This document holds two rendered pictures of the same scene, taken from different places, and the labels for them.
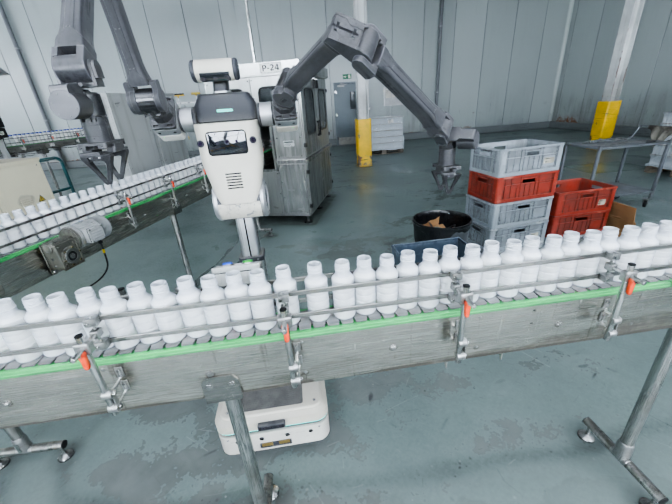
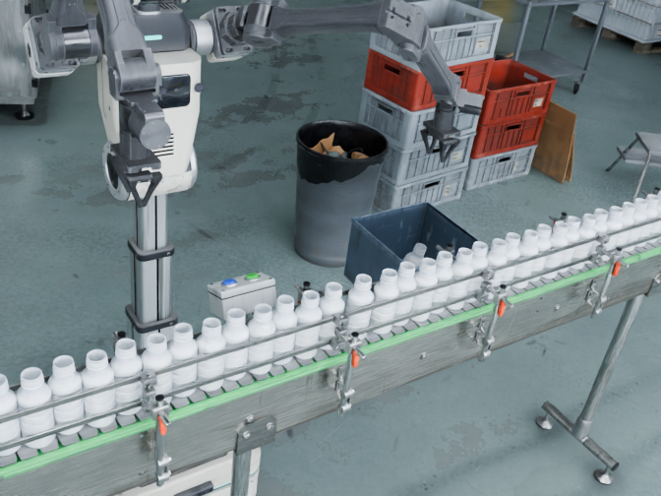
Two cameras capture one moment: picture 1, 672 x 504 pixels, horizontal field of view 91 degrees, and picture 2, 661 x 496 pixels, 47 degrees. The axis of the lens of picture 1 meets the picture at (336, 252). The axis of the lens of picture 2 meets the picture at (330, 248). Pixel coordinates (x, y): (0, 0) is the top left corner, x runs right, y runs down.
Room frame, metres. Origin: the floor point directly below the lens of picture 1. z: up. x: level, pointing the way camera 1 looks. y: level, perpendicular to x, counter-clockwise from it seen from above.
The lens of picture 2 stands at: (-0.42, 0.87, 2.14)
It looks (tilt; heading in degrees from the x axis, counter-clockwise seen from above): 32 degrees down; 329
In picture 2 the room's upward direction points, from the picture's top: 8 degrees clockwise
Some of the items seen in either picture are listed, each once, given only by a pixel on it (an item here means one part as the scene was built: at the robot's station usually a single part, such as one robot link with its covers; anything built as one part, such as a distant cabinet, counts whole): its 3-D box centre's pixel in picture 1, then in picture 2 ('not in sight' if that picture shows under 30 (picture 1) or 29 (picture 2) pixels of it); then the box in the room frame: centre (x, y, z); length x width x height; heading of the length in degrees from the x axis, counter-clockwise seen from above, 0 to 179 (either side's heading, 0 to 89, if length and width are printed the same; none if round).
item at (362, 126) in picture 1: (363, 142); not in sight; (8.50, -0.87, 0.55); 0.40 x 0.40 x 1.10; 6
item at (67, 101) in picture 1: (75, 89); (144, 104); (0.82, 0.54, 1.60); 0.12 x 0.09 x 0.12; 6
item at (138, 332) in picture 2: not in sight; (151, 361); (1.38, 0.38, 0.49); 0.13 x 0.13 x 0.40; 6
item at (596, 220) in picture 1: (563, 218); (489, 123); (3.06, -2.28, 0.33); 0.61 x 0.41 x 0.22; 99
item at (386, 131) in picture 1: (379, 134); not in sight; (10.58, -1.57, 0.50); 1.24 x 1.03 x 1.00; 99
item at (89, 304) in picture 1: (95, 318); (126, 376); (0.71, 0.62, 1.08); 0.06 x 0.06 x 0.17
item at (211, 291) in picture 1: (215, 305); (260, 339); (0.73, 0.32, 1.08); 0.06 x 0.06 x 0.17
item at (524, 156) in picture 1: (514, 157); (435, 32); (2.89, -1.59, 1.00); 0.61 x 0.41 x 0.22; 103
